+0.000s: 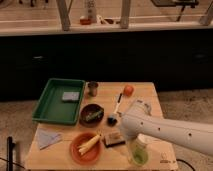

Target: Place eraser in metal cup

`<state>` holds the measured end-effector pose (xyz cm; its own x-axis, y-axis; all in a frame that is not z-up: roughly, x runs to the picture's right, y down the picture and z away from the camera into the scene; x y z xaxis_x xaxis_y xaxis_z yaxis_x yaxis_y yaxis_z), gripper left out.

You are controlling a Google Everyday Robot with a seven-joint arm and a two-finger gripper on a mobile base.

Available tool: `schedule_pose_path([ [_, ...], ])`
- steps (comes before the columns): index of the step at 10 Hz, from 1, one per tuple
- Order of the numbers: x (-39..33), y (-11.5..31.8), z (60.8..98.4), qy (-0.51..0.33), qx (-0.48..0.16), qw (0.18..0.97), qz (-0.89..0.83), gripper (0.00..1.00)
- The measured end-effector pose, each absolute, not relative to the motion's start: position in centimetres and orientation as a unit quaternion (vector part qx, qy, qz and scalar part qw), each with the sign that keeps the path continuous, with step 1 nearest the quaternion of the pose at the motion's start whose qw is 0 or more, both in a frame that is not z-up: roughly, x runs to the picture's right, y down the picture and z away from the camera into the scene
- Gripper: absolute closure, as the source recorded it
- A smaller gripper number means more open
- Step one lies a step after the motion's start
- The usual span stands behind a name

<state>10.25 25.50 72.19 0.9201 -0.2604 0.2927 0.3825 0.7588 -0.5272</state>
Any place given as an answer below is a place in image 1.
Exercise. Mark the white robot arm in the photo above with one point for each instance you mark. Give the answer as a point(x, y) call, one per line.
point(137, 119)

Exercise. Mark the black stand on floor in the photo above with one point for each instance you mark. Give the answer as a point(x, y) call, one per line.
point(10, 147)

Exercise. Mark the white handled dish brush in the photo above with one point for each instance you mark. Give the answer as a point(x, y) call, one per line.
point(112, 118)

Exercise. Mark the wooden block eraser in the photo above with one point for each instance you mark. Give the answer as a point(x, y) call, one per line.
point(113, 138)

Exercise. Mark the dark brown bowl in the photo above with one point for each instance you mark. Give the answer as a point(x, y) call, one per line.
point(91, 108)

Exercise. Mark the grey folded cloth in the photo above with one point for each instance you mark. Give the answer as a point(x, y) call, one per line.
point(46, 138)

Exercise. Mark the orange plate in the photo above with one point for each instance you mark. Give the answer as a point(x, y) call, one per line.
point(91, 156)

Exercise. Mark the small metal cup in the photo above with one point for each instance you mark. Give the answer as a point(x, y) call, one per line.
point(93, 88)

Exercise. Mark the green plastic tray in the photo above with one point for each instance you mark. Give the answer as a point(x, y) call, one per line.
point(52, 109)

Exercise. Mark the red object on shelf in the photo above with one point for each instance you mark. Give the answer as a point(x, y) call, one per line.
point(85, 21)

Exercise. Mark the grey sponge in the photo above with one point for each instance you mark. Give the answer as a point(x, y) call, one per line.
point(70, 96)

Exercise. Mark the clear bowl with green food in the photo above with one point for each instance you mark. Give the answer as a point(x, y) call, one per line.
point(137, 152)

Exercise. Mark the white bottle on shelf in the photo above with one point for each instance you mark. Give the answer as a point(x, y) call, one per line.
point(91, 10)

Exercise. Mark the green vegetable piece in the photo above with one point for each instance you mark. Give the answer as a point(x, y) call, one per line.
point(92, 116)

